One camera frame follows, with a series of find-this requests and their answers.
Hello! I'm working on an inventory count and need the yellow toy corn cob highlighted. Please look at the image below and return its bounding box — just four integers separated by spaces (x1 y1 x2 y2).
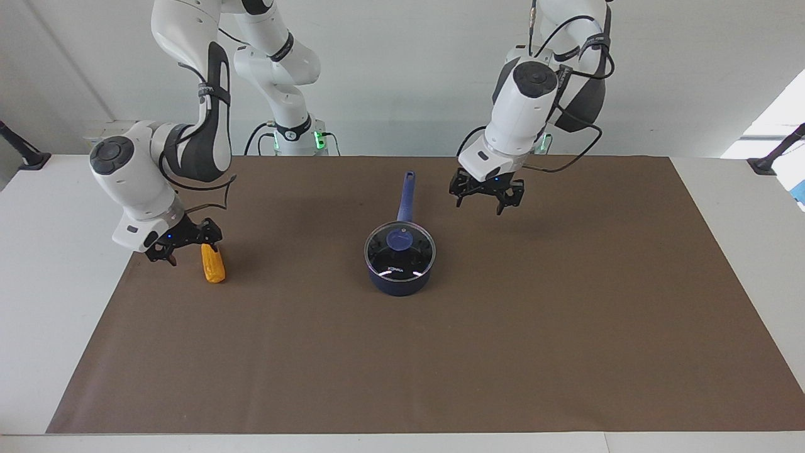
201 243 226 284

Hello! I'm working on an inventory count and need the glass lid purple knob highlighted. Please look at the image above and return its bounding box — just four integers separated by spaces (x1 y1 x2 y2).
365 221 436 281

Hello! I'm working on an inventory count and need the black clamp stand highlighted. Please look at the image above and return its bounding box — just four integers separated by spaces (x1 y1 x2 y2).
747 123 805 176
0 120 52 172

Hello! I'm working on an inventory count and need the brown table mat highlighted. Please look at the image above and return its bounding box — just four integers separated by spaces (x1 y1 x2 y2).
46 155 805 435

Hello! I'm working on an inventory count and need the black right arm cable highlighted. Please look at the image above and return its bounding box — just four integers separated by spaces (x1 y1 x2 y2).
157 60 237 213

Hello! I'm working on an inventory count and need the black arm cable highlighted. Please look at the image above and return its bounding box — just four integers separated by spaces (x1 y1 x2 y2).
519 0 615 174
157 60 237 213

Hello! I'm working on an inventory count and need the black left base cable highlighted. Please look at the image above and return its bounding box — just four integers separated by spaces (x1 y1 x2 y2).
461 125 490 158

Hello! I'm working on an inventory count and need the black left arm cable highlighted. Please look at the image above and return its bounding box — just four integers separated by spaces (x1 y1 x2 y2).
519 0 615 174

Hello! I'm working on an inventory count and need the dark blue pot purple handle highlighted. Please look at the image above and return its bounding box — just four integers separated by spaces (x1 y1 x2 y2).
364 171 437 298

